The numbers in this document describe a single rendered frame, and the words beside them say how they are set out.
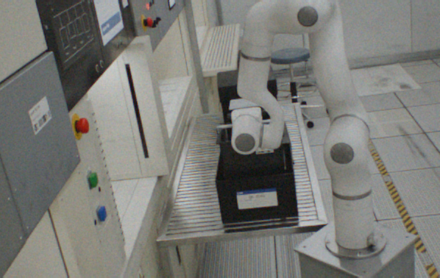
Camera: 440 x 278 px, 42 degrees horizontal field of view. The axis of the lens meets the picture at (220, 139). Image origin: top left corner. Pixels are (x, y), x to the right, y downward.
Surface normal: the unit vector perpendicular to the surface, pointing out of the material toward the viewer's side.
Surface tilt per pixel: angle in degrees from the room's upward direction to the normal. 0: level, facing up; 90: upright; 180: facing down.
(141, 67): 90
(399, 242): 0
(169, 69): 90
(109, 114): 90
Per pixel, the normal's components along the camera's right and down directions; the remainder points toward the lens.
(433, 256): -0.14, -0.92
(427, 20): -0.05, 0.38
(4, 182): 0.99, -0.11
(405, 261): 0.66, 0.18
